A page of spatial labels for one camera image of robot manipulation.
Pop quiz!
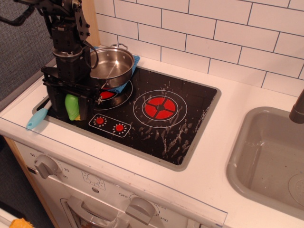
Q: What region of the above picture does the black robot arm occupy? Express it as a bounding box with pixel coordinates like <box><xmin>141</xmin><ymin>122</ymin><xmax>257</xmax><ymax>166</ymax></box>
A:
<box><xmin>20</xmin><ymin>0</ymin><xmax>101</xmax><ymax>120</ymax></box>

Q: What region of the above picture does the blue cloth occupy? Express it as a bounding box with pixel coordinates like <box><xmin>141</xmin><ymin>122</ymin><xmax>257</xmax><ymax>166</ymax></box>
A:
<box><xmin>91</xmin><ymin>46</ymin><xmax>141</xmax><ymax>93</ymax></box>

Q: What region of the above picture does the grey oven knob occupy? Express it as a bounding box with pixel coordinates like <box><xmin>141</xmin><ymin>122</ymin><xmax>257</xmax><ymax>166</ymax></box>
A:
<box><xmin>125</xmin><ymin>197</ymin><xmax>156</xmax><ymax>225</ymax></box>

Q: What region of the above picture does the stainless steel pot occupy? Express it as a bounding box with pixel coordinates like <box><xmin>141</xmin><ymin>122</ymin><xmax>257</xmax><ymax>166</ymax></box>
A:
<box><xmin>89</xmin><ymin>43</ymin><xmax>135</xmax><ymax>91</ymax></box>

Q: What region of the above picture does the red stove knob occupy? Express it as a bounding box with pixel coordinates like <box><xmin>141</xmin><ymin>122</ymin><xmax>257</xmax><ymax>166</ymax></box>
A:
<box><xmin>115</xmin><ymin>124</ymin><xmax>124</xmax><ymax>132</ymax></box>
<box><xmin>95</xmin><ymin>117</ymin><xmax>105</xmax><ymax>125</ymax></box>

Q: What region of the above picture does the black toy stovetop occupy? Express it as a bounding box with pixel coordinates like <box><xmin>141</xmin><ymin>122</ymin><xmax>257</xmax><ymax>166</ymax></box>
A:
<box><xmin>46</xmin><ymin>68</ymin><xmax>221</xmax><ymax>171</ymax></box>

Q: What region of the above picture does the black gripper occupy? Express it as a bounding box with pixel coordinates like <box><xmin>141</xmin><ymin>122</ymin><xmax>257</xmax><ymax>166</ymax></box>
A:
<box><xmin>41</xmin><ymin>48</ymin><xmax>101</xmax><ymax>121</ymax></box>

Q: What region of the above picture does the black cable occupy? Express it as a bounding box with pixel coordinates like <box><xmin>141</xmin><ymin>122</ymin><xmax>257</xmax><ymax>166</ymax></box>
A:
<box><xmin>0</xmin><ymin>0</ymin><xmax>99</xmax><ymax>69</ymax></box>

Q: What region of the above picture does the grey spatula blue handle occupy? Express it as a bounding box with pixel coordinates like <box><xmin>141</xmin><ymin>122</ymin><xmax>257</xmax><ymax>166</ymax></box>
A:
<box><xmin>26</xmin><ymin>100</ymin><xmax>52</xmax><ymax>130</ymax></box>

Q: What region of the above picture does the left red stove knob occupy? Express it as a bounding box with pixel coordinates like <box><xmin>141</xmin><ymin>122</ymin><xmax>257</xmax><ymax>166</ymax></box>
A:
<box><xmin>95</xmin><ymin>117</ymin><xmax>105</xmax><ymax>125</ymax></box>

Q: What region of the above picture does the grey sink basin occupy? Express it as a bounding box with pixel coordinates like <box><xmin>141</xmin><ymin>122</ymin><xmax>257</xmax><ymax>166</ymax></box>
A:
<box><xmin>227</xmin><ymin>107</ymin><xmax>304</xmax><ymax>219</ymax></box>

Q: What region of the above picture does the wooden side post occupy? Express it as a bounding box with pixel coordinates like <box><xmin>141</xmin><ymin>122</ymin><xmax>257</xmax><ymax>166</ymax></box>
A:
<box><xmin>82</xmin><ymin>0</ymin><xmax>100</xmax><ymax>47</ymax></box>

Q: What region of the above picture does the grey oven door handle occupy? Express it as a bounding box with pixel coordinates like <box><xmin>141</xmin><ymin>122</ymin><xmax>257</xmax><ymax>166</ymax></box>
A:
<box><xmin>66</xmin><ymin>196</ymin><xmax>131</xmax><ymax>228</ymax></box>

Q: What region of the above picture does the orange yellow object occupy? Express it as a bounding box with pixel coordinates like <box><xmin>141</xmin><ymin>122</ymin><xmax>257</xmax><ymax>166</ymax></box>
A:
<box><xmin>9</xmin><ymin>218</ymin><xmax>34</xmax><ymax>228</ymax></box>

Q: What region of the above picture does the grey faucet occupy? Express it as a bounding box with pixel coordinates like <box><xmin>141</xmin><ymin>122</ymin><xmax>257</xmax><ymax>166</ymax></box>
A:
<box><xmin>289</xmin><ymin>90</ymin><xmax>304</xmax><ymax>124</ymax></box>

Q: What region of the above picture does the green yellow toy corn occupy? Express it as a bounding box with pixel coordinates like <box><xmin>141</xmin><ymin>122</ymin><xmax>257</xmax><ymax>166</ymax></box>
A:
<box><xmin>65</xmin><ymin>94</ymin><xmax>81</xmax><ymax>121</ymax></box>

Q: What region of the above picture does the right red stove knob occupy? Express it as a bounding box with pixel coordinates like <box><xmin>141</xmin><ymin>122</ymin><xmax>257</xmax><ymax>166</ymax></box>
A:
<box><xmin>115</xmin><ymin>124</ymin><xmax>124</xmax><ymax>132</ymax></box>

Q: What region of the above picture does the grey timer knob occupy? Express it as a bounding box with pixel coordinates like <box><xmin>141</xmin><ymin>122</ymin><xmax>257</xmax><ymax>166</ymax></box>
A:
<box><xmin>34</xmin><ymin>155</ymin><xmax>58</xmax><ymax>179</ymax></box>

